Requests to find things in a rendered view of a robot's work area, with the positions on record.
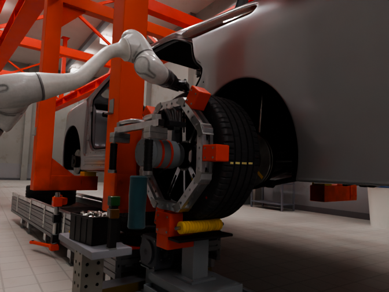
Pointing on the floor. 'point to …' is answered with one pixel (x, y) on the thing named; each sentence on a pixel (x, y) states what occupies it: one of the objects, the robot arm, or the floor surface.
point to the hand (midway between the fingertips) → (187, 90)
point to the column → (87, 274)
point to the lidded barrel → (379, 206)
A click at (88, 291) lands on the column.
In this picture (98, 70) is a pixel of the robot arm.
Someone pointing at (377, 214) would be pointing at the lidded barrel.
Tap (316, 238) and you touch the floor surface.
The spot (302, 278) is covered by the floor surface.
